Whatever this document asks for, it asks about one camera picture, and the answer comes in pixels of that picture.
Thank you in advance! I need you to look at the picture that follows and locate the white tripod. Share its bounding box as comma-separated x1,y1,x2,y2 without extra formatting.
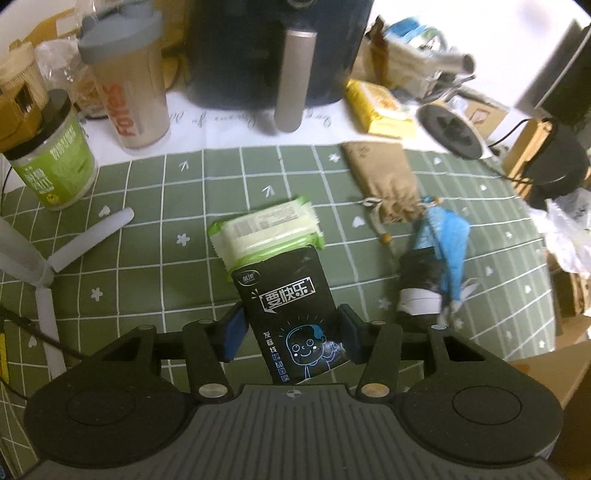
0,207,136,377

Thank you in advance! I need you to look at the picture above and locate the black round disc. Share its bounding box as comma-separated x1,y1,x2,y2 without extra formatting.
418,102,483,160

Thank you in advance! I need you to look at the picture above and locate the dark blue air fryer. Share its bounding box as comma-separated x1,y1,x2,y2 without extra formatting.
185,0,375,134

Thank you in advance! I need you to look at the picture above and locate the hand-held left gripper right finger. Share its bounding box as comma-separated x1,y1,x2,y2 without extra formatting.
339,304,509,401

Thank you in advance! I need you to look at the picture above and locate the cluttered storage basket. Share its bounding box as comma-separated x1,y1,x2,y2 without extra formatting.
365,16,476,100

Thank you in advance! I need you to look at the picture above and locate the thin black cable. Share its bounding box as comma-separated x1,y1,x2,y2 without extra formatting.
0,305,88,402

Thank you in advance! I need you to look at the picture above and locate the black rounded case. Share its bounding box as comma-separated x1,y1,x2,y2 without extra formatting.
522,117,591,210

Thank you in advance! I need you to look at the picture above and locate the green jar with black lid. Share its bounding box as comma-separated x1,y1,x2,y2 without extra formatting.
0,90,100,212

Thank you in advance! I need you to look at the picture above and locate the clear plastic bag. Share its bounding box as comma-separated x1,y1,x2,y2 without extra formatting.
545,189,591,280

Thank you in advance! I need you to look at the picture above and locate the black monitor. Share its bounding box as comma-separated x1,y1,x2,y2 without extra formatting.
515,14,591,134

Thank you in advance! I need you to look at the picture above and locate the green checked tablecloth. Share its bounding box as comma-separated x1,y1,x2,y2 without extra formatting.
0,104,559,480

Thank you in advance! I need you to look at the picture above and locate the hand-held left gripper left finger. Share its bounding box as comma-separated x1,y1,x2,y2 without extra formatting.
88,302,250,401

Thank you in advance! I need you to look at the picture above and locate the black cartoon-print packet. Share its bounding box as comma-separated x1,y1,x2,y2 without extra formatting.
229,244,348,386

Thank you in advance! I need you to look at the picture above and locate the silver metal tube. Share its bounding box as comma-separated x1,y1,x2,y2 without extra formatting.
425,52,476,77

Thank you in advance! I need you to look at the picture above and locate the black roll with white band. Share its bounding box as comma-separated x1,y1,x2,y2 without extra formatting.
394,248,455,329

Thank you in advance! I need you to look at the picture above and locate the beige shaker bottle grey lid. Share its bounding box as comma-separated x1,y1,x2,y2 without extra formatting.
78,0,172,151

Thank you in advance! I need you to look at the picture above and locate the small labelled cardboard box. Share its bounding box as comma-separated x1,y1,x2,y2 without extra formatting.
457,95,511,139

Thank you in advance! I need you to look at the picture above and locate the wooden rack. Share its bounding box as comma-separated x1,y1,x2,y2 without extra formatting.
501,120,546,195

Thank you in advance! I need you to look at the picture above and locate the black power cable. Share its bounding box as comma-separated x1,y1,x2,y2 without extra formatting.
478,117,555,185

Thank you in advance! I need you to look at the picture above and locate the crumpled clear plastic wrap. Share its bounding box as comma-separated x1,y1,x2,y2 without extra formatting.
34,37,107,118

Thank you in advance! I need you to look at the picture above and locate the green wet wipes packet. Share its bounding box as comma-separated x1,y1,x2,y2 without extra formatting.
206,195,326,271

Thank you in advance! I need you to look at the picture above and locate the brown paper bag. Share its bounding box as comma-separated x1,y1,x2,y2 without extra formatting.
9,0,185,93

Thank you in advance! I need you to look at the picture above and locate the yellow wet wipes packet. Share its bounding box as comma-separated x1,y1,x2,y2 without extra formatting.
344,79,416,139

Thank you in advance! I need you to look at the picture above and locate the blue plastic packet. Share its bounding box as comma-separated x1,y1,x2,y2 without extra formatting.
412,207,481,319

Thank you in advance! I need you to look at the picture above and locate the brown drawstring pouch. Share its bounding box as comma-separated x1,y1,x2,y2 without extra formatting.
341,141,435,247

